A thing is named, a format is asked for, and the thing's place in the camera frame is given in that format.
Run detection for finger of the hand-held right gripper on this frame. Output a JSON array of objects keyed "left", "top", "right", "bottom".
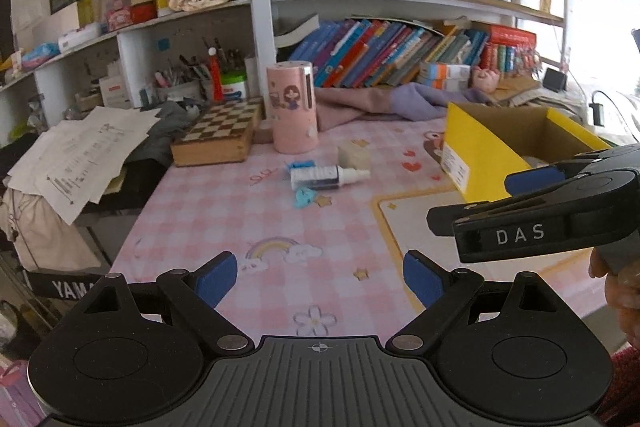
[
  {"left": 504, "top": 144, "right": 640, "bottom": 198},
  {"left": 426, "top": 172, "right": 640, "bottom": 238}
]

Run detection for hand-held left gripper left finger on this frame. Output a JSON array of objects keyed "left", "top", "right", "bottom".
[{"left": 75, "top": 251, "right": 253, "bottom": 355}]

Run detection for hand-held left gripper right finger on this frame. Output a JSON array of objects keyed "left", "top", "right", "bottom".
[{"left": 389, "top": 249, "right": 568, "bottom": 355}]

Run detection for yellow cardboard box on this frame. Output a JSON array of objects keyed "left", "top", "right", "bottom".
[{"left": 440, "top": 102, "right": 623, "bottom": 204}]

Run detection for beige eraser block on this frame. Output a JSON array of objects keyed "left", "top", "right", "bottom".
[{"left": 337, "top": 143, "right": 372, "bottom": 170}]

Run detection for white squeeze bottle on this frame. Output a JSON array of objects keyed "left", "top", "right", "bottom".
[{"left": 290, "top": 165, "right": 372, "bottom": 190}]

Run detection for person's right forearm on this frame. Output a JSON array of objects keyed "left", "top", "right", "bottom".
[{"left": 597, "top": 347, "right": 640, "bottom": 427}]

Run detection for person's right hand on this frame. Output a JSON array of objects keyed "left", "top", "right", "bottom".
[{"left": 589, "top": 246, "right": 640, "bottom": 351}]

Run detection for pink checked tablecloth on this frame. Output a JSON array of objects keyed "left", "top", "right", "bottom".
[{"left": 107, "top": 117, "right": 640, "bottom": 348}]

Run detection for black power adapter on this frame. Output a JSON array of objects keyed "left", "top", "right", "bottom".
[{"left": 589, "top": 91, "right": 608, "bottom": 126}]

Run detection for small black device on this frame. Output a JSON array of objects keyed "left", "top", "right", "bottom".
[{"left": 542, "top": 68, "right": 568, "bottom": 92}]

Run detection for pink pig figurine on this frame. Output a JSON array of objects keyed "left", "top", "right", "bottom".
[{"left": 472, "top": 67, "right": 501, "bottom": 92}]

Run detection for orange and white boxes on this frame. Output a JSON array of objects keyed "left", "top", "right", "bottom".
[{"left": 419, "top": 62, "right": 472, "bottom": 92}]

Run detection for red book box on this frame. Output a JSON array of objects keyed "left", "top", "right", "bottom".
[{"left": 487, "top": 24, "right": 537, "bottom": 48}]

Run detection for pink and purple cloth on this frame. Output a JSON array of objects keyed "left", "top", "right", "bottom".
[{"left": 315, "top": 82, "right": 493, "bottom": 132}]

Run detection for black keyboard bag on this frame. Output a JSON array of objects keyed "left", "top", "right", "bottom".
[{"left": 25, "top": 269, "right": 108, "bottom": 303}]

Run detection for wooden chess box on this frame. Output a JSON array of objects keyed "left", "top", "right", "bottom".
[{"left": 170, "top": 97, "right": 265, "bottom": 166}]

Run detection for grey cloth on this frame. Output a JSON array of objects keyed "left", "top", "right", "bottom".
[{"left": 125, "top": 99, "right": 211, "bottom": 165}]

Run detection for pile of printed papers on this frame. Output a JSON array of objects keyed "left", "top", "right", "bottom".
[{"left": 2, "top": 106, "right": 161, "bottom": 225}]

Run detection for pink cylindrical holder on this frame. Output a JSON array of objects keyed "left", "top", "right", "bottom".
[{"left": 266, "top": 61, "right": 318, "bottom": 154}]

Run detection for beige cloth bag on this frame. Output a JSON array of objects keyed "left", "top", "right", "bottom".
[{"left": 0, "top": 187, "right": 96, "bottom": 270}]

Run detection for cup of pens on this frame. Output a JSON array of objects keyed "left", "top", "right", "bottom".
[{"left": 154, "top": 52, "right": 213, "bottom": 102}]

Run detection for white jar with green lid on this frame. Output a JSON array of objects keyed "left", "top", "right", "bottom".
[{"left": 220, "top": 69, "right": 249, "bottom": 102}]

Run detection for row of blue books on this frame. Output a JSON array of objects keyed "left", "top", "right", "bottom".
[{"left": 287, "top": 18, "right": 488, "bottom": 88}]

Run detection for red and white box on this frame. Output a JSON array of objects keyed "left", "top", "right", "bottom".
[{"left": 98, "top": 74, "right": 128, "bottom": 109}]

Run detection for pink purple bag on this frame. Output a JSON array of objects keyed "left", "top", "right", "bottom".
[{"left": 0, "top": 357, "right": 46, "bottom": 427}]

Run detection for white shelf unit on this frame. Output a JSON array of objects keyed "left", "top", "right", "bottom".
[{"left": 0, "top": 0, "right": 571, "bottom": 142}]

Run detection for white flat box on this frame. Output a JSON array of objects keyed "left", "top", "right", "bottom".
[{"left": 57, "top": 23, "right": 103, "bottom": 52}]

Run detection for red jar with cream lid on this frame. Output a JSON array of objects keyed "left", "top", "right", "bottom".
[{"left": 129, "top": 0, "right": 157, "bottom": 24}]

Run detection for pink tin box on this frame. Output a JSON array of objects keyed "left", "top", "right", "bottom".
[{"left": 104, "top": 4, "right": 133, "bottom": 30}]

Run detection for blue tissue pack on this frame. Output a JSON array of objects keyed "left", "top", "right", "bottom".
[{"left": 20, "top": 42, "right": 61, "bottom": 68}]

